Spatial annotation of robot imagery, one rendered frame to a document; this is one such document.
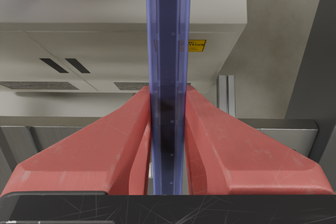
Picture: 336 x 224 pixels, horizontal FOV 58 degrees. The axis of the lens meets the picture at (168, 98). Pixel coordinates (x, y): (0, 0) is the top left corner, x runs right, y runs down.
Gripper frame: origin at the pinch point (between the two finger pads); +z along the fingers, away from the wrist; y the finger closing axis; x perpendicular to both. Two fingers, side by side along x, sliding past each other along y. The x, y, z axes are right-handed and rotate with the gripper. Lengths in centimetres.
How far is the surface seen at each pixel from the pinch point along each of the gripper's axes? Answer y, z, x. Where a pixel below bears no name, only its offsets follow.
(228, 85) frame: -15, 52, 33
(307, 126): -8.6, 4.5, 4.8
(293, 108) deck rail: -9.4, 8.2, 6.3
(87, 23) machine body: 12.1, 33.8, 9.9
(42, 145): 8.2, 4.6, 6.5
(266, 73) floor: -35, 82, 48
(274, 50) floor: -38, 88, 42
